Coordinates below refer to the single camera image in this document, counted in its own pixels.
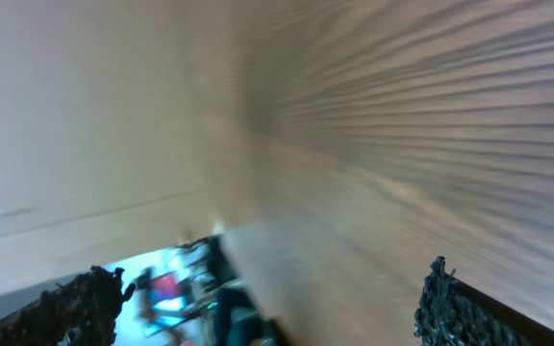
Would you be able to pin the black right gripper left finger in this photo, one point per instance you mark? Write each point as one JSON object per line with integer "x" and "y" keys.
{"x": 82, "y": 312}

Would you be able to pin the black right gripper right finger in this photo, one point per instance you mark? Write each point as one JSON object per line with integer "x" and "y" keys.
{"x": 453, "y": 313}

